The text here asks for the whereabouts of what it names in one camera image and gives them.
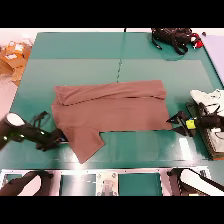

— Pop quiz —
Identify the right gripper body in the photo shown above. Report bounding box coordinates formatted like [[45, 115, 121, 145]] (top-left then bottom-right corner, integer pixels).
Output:
[[185, 116, 205, 132]]

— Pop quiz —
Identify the cardboard box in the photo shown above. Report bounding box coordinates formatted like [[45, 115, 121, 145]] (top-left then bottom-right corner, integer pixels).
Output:
[[0, 39, 35, 88]]

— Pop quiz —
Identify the red object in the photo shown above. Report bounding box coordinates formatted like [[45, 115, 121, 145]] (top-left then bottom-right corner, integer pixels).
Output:
[[190, 32, 205, 50]]

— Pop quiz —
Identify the white garment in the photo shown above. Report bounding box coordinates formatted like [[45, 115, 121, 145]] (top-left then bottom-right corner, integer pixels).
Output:
[[189, 88, 224, 116]]

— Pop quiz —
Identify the brown T-shirt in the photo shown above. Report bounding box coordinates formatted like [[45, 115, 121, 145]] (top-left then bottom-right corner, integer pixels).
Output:
[[50, 79, 174, 165]]

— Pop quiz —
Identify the silver frame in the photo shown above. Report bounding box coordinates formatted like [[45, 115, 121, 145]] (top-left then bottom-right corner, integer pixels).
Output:
[[0, 167, 224, 197]]

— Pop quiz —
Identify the black bag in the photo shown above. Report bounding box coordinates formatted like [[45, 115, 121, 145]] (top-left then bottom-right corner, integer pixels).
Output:
[[150, 27, 198, 56]]

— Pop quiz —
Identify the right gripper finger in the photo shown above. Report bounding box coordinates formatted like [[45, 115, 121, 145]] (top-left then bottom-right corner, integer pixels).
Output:
[[165, 110, 190, 124], [171, 125, 194, 138]]

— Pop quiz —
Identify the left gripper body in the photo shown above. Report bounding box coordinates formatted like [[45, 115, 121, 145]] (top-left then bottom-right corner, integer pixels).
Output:
[[35, 128, 70, 152]]

